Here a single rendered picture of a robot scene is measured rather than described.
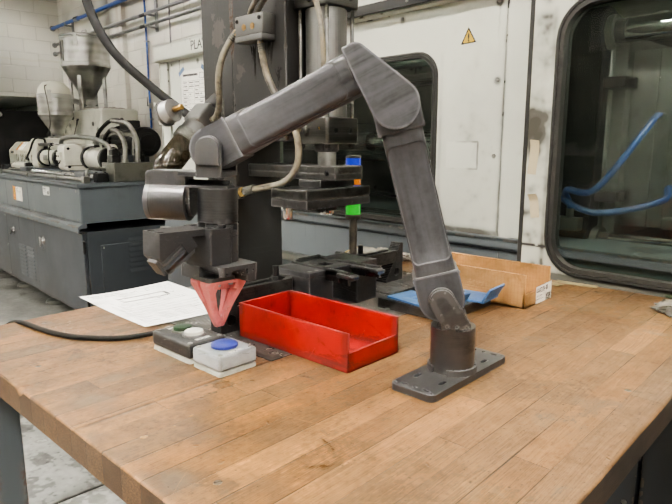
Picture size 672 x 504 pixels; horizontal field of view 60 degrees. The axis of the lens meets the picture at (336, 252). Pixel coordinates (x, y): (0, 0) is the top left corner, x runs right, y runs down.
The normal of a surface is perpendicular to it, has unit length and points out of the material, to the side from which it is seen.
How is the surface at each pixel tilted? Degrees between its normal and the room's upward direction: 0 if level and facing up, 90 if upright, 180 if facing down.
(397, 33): 90
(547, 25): 90
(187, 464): 0
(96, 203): 90
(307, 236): 90
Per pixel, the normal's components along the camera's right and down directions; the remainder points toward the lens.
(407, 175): -0.14, 0.24
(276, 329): -0.68, 0.14
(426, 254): -0.21, -0.02
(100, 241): 0.69, 0.13
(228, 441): 0.00, -0.98
